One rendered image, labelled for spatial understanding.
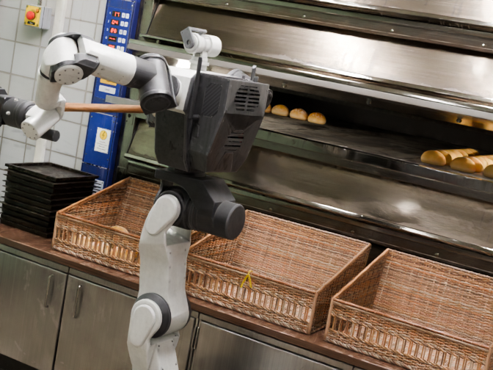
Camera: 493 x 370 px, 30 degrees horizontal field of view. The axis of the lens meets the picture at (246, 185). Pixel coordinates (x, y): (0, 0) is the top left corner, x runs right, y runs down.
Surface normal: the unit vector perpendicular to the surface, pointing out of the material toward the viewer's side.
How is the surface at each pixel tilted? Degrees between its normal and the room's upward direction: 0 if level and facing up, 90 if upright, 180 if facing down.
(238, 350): 90
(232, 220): 89
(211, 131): 90
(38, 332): 90
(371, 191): 70
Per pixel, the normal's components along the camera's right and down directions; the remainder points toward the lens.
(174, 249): 0.87, 0.07
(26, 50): -0.48, 0.05
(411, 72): -0.39, -0.29
